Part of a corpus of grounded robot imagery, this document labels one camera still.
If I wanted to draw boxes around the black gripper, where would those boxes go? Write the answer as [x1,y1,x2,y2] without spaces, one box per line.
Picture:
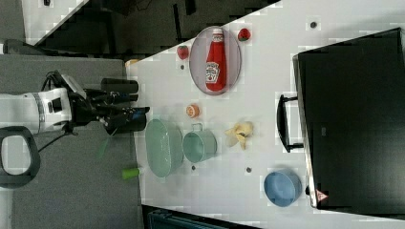
[61,74,150,134]

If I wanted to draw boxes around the peeled yellow banana toy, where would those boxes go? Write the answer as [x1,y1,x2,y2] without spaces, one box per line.
[224,121,253,150]

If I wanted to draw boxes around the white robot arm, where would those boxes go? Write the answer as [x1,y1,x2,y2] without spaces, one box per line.
[1,71,150,135]

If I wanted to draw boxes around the black toaster oven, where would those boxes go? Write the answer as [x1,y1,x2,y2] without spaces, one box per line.
[293,28,405,219]

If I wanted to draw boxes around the green oval colander basket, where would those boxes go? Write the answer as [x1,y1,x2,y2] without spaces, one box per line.
[145,119,183,177]

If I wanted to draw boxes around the orange slice toy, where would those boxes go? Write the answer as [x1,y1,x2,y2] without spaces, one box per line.
[186,104,200,118]

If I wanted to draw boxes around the red strawberry toy left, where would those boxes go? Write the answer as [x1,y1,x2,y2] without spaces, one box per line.
[177,45,189,60]

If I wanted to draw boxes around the red strawberry toy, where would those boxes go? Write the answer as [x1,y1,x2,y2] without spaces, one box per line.
[177,45,189,60]
[238,28,251,42]

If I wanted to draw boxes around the green metal cup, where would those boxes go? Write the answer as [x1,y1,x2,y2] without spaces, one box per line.
[182,123,218,163]

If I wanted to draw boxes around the red ketchup bottle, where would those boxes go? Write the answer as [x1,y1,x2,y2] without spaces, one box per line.
[205,29,227,92]

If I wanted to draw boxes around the grey round plate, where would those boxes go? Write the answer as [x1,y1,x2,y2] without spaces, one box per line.
[189,27,242,95]

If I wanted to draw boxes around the red strawberry toy right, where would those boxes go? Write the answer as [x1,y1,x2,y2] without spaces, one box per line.
[238,28,251,42]

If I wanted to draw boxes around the blue bowl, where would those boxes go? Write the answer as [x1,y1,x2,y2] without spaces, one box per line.
[264,169,303,207]

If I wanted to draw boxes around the black cylinder post lower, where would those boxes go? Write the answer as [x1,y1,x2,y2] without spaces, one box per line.
[105,114,147,135]

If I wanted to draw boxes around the black cylinder post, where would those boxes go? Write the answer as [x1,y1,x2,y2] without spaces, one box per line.
[101,78,139,94]
[105,114,147,135]

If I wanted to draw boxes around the black cylinder post upper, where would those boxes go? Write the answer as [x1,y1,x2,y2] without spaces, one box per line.
[101,78,139,94]

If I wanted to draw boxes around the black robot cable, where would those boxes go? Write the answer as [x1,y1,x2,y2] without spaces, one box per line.
[37,71,77,154]

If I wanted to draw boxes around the black grey handle frame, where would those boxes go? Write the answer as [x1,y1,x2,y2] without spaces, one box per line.
[0,126,40,189]

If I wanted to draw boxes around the black oven door handle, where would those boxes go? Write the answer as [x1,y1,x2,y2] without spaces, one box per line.
[276,94,304,153]

